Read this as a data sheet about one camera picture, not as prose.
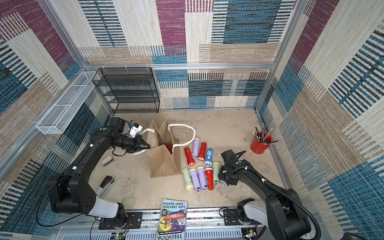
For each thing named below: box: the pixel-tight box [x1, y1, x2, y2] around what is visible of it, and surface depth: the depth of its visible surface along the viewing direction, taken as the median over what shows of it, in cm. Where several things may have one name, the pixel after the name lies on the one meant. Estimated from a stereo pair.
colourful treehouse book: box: [157, 198, 188, 240], surface depth 73 cm
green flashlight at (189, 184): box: [182, 167, 194, 192], surface depth 85 cm
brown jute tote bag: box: [139, 119, 196, 178], surface depth 85 cm
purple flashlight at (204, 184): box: [196, 166, 209, 190], surface depth 86 cm
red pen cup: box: [250, 123, 279, 155], surface depth 93 cm
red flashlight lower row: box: [205, 167, 214, 191], surface depth 86 cm
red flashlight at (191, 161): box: [184, 146, 196, 167], surface depth 93 cm
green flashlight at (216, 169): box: [213, 161, 221, 184], surface depth 88 cm
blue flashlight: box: [204, 148, 214, 167], surface depth 93 cm
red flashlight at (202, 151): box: [197, 142, 207, 161], surface depth 96 cm
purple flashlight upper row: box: [192, 138, 201, 157], surface depth 98 cm
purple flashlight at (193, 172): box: [189, 168, 202, 192], surface depth 85 cm
